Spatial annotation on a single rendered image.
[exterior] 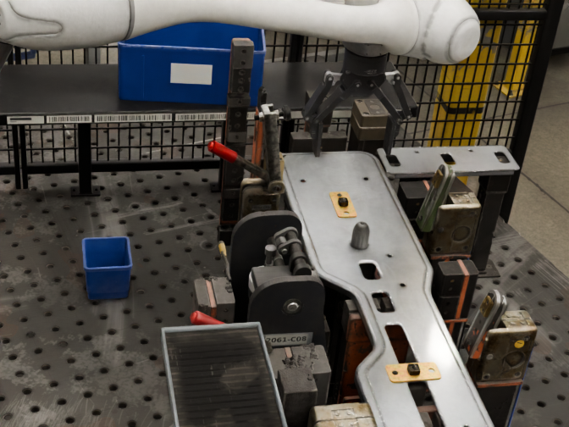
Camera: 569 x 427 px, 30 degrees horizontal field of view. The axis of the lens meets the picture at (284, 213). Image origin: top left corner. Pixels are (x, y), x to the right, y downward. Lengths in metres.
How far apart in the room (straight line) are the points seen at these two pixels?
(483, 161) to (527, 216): 1.74
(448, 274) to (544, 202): 2.18
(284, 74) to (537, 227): 1.74
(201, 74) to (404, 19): 0.70
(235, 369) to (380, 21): 0.57
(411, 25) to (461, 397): 0.57
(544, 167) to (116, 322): 2.49
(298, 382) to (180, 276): 0.85
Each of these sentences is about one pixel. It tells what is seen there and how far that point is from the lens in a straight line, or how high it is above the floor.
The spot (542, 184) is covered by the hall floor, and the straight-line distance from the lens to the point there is 4.20.
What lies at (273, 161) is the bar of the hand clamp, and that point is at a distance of 1.93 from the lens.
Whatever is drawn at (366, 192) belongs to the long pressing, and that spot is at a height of 1.00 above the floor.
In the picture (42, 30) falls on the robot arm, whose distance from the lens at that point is 1.50.
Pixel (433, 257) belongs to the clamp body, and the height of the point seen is 0.93.
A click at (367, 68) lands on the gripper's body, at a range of 1.85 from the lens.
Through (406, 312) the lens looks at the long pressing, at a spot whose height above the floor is 1.00.
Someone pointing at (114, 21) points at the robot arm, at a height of 1.49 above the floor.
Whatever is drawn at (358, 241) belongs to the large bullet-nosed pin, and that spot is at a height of 1.02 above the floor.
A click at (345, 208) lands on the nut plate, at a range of 2.03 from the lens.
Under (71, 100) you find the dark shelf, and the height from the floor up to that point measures 1.03.
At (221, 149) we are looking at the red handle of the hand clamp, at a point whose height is 1.14.
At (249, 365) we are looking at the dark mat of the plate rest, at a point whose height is 1.16.
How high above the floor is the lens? 2.13
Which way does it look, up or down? 34 degrees down
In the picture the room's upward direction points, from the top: 6 degrees clockwise
